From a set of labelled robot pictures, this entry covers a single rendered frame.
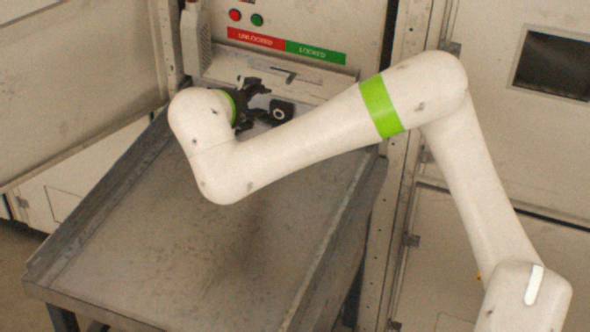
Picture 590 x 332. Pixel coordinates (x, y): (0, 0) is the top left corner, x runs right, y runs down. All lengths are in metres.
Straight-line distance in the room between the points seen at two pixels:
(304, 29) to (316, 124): 0.50
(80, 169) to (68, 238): 0.78
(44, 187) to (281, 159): 1.44
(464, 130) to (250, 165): 0.42
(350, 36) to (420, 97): 0.50
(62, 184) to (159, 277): 1.04
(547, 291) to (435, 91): 0.38
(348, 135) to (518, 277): 0.37
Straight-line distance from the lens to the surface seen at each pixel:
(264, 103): 1.90
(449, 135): 1.39
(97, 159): 2.32
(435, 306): 2.15
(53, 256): 1.62
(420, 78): 1.24
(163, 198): 1.71
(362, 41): 1.70
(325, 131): 1.27
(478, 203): 1.38
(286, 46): 1.78
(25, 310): 2.67
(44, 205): 2.68
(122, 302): 1.52
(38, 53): 1.73
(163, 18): 1.86
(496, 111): 1.64
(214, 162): 1.31
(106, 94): 1.90
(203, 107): 1.32
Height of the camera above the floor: 2.04
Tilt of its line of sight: 43 degrees down
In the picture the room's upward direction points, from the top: 2 degrees clockwise
